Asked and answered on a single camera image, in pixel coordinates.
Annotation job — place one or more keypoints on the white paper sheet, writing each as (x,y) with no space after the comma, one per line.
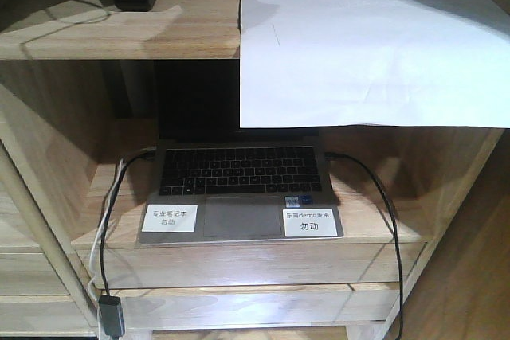
(320,63)

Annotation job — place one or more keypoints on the grey laptop computer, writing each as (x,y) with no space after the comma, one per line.
(241,180)

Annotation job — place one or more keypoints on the right white warning label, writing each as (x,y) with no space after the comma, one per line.
(309,223)

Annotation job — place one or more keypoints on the white warning label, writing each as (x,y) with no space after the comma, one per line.
(170,219)
(309,223)

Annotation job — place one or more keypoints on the left white warning label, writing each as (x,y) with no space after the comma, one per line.
(170,219)

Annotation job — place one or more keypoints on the wooden shelf unit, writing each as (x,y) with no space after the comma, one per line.
(59,143)

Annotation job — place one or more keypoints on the grey cable adapter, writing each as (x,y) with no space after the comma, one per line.
(111,316)

